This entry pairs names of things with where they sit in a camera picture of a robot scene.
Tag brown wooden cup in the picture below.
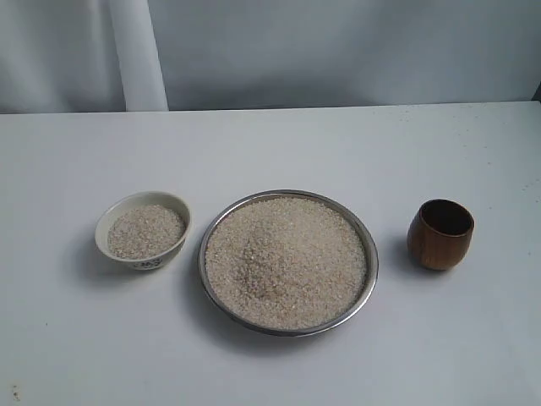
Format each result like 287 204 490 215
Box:
407 199 475 272

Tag rice heap in steel plate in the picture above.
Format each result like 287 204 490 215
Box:
205 197 367 330

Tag small cream ceramic bowl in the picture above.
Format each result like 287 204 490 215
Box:
95 191 191 271

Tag uncooked rice grains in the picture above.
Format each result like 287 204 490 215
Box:
107 205 186 260

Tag large steel round plate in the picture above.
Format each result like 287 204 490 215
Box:
197 189 379 337

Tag white backdrop curtain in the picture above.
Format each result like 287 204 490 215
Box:
1 1 540 113

